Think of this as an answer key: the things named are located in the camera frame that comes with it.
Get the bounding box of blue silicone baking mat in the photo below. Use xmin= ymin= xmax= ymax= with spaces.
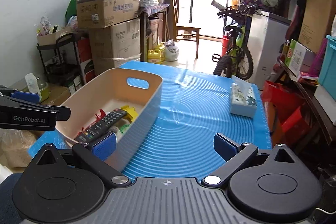
xmin=45 ymin=61 xmax=272 ymax=179

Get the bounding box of green round tin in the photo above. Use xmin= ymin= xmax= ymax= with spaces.
xmin=119 ymin=124 xmax=130 ymax=134

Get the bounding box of black tv remote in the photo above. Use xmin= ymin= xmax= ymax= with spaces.
xmin=75 ymin=109 xmax=127 ymax=143

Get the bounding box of tissue box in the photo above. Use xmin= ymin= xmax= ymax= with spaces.
xmin=230 ymin=76 xmax=257 ymax=118

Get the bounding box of black metal shelf cart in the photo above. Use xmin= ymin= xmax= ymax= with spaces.
xmin=37 ymin=30 xmax=95 ymax=94

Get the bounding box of large stacked cardboard box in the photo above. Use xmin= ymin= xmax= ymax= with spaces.
xmin=89 ymin=19 xmax=141 ymax=75

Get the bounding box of yellow oil jug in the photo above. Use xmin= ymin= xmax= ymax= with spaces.
xmin=147 ymin=43 xmax=166 ymax=64

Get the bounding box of green white product box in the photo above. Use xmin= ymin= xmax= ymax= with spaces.
xmin=285 ymin=39 xmax=315 ymax=76

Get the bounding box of clear bag of grain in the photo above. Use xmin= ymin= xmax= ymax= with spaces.
xmin=1 ymin=129 xmax=37 ymax=169

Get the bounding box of red toy figure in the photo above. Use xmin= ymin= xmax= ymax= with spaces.
xmin=77 ymin=109 xmax=106 ymax=136

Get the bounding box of red gift bag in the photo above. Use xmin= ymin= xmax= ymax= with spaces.
xmin=261 ymin=81 xmax=317 ymax=147

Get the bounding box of floor cardboard box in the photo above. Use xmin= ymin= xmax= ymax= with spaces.
xmin=41 ymin=83 xmax=72 ymax=106

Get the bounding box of teal plastic storage bin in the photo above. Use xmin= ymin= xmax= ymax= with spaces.
xmin=318 ymin=35 xmax=336 ymax=99

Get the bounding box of wooden chair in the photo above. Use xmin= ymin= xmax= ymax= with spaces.
xmin=171 ymin=0 xmax=201 ymax=59

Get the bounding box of green plastic container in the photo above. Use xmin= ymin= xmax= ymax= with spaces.
xmin=23 ymin=77 xmax=50 ymax=103

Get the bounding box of red bucket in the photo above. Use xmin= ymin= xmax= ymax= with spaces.
xmin=222 ymin=35 xmax=230 ymax=56

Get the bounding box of green black bicycle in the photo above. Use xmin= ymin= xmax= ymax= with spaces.
xmin=211 ymin=1 xmax=257 ymax=80

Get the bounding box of yellow toy wrench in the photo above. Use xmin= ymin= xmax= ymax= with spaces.
xmin=121 ymin=105 xmax=138 ymax=123

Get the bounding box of open top cardboard box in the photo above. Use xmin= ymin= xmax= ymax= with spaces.
xmin=76 ymin=0 xmax=139 ymax=29

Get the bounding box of beige plastic storage bin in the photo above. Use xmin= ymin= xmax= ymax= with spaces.
xmin=56 ymin=68 xmax=163 ymax=171

